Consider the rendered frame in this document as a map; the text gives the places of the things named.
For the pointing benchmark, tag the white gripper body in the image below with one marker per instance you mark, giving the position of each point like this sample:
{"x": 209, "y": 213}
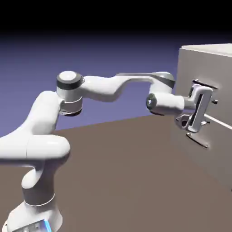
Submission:
{"x": 203, "y": 101}

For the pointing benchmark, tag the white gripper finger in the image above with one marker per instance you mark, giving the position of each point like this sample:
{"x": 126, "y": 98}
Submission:
{"x": 215, "y": 101}
{"x": 205, "y": 123}

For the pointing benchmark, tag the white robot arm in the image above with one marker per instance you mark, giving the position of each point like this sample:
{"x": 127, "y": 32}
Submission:
{"x": 45, "y": 148}

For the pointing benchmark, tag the grey drawer front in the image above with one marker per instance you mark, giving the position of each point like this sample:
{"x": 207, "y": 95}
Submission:
{"x": 224, "y": 81}
{"x": 221, "y": 155}

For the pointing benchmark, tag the grey painted cabinet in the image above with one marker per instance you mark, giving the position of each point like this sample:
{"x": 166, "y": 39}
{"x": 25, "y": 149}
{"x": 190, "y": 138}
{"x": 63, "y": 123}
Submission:
{"x": 208, "y": 48}

